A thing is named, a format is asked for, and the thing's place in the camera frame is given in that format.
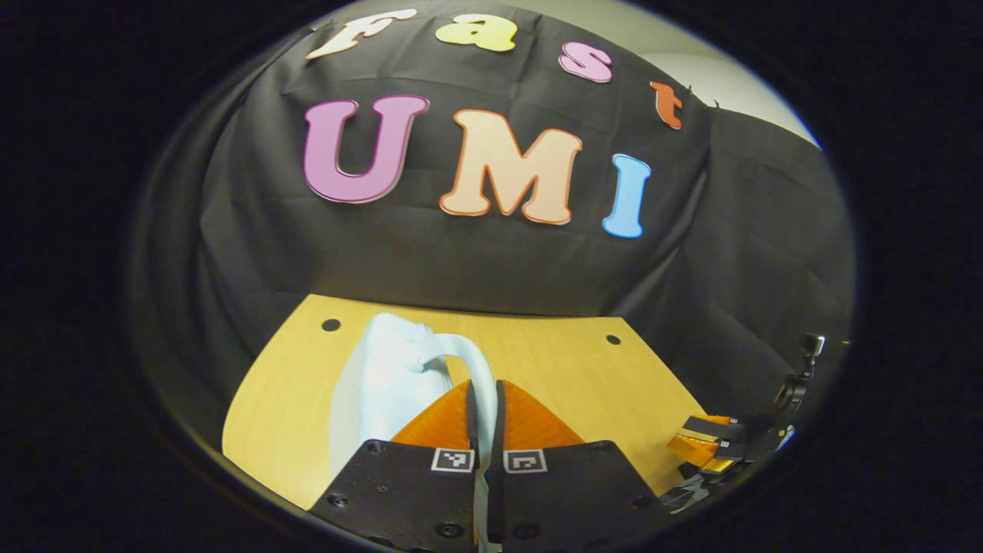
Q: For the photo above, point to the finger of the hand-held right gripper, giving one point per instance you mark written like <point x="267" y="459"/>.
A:
<point x="703" y="445"/>

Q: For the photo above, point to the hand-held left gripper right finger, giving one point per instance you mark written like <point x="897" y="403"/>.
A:
<point x="498" y="422"/>

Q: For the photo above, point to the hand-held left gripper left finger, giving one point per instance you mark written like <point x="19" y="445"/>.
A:
<point x="473" y="422"/>

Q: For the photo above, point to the light blue suitcase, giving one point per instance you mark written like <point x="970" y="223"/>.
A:
<point x="384" y="384"/>

